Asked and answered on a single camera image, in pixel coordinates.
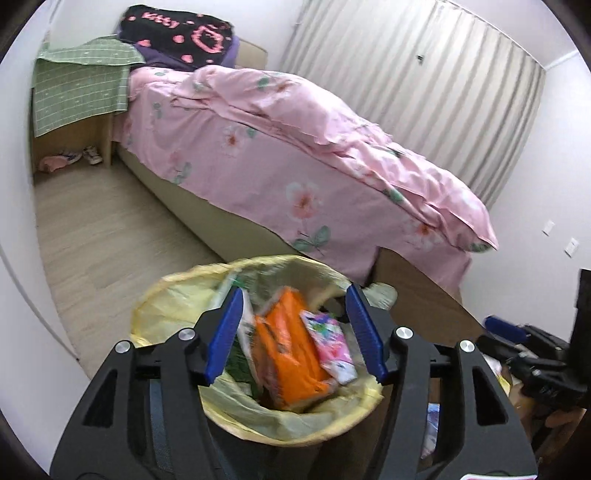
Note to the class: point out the beige headboard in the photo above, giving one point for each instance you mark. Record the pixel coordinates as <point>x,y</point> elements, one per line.
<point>251,53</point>

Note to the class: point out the striped beige curtain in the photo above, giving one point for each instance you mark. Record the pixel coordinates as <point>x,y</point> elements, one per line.
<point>415,83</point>

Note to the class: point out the dark trash can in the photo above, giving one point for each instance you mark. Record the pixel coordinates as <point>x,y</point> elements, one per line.
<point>286,461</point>

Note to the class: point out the bin with yellow bag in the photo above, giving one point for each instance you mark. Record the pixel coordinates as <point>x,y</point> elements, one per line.
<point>184,295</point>

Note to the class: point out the white sneaker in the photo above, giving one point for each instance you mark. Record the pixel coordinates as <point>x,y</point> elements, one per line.
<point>71,157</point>
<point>93,154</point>

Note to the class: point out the purple pillow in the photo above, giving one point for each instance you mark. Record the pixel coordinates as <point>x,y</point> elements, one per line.
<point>159,57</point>

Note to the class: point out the green checkered cloth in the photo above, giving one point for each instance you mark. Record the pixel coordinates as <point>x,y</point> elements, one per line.
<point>78,78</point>

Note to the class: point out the white green milk carton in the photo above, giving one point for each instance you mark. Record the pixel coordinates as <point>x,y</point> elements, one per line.
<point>248,332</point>

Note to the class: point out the pink floral tissue pack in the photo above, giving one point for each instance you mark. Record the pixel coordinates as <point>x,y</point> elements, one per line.
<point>330,344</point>

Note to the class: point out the pink floral quilt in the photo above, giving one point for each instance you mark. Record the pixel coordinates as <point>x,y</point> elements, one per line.
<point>286,152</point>

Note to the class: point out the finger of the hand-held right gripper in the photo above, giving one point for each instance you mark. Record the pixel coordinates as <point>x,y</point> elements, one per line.
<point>503,350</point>
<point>508,326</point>

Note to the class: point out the pink slipper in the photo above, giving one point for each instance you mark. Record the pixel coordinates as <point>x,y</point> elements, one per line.
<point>51,163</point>

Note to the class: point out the white wall outlet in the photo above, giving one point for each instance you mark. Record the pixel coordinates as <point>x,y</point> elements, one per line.
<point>572,247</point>
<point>548,228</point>

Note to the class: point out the black Hello Kitty pillow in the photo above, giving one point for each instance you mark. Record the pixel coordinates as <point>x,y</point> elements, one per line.
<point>175,27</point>

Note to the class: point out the wooden nightstand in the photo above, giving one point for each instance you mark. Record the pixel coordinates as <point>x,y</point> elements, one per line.
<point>69,138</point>

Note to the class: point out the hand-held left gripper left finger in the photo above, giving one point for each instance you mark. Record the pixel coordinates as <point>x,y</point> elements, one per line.
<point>227,332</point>

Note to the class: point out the beige bed frame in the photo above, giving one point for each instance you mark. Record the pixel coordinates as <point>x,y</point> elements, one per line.
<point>194,203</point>

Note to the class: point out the orange snack bag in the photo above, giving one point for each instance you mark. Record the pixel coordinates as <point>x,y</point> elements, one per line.
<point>286,355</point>

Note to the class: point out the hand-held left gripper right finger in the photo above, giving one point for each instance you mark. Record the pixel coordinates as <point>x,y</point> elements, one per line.
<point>364,332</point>

